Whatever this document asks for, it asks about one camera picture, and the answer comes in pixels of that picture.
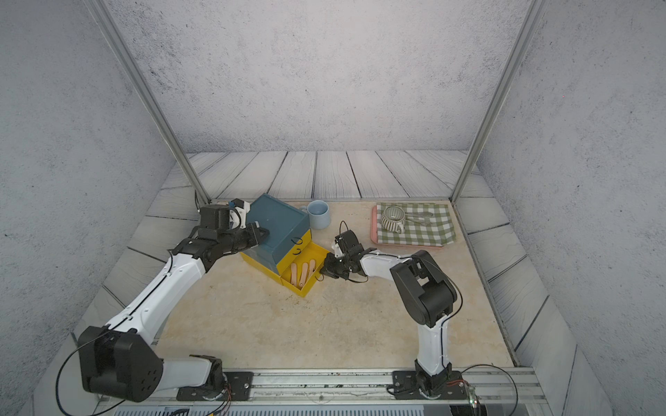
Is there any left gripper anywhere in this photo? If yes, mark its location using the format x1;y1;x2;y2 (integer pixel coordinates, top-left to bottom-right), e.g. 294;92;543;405
217;222;271;255

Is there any yellow bottom drawer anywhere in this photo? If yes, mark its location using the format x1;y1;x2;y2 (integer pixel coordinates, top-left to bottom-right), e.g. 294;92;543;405
279;242;330;297

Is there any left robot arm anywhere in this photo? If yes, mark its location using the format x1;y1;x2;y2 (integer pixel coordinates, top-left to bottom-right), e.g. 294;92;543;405
78;223;270;402

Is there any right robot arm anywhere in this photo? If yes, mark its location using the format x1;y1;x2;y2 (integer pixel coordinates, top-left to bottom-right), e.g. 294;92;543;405
322;230;463;400

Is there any teal and yellow drawer cabinet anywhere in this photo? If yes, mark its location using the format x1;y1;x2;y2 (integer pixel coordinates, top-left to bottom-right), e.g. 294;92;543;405
241;194;311;280

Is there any light blue mug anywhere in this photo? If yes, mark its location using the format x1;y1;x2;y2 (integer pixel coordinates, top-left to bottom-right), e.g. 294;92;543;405
300;200;331;230

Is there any striped ceramic cup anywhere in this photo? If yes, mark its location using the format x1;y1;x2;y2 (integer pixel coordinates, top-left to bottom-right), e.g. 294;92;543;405
381;206;406;234

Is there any metal spoon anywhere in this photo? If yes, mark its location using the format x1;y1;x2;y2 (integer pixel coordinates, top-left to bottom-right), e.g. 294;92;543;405
405;213;434;225

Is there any green checkered cloth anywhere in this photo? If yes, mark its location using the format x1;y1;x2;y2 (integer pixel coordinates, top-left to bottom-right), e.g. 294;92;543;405
376;201;458;248

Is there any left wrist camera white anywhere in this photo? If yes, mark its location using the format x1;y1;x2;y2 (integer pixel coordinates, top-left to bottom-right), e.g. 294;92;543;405
228;199;251;229

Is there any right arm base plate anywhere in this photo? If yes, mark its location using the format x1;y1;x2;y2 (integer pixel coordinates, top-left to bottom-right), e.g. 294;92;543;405
386;370;469;400

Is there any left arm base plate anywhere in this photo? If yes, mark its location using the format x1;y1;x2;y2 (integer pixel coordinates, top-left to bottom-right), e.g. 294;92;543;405
176;371;254;402

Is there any aluminium front rail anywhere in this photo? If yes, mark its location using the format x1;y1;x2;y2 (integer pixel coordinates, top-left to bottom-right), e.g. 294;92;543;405
97;365;552;415

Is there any left aluminium frame post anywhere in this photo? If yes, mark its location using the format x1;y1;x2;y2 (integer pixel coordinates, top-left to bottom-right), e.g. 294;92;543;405
84;0;212;206

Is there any aluminium frame post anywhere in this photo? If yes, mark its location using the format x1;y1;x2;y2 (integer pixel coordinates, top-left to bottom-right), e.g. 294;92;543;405
84;0;212;206
450;0;547;205

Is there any right aluminium frame post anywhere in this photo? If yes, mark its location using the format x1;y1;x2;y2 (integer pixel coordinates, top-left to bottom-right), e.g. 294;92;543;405
450;0;547;205

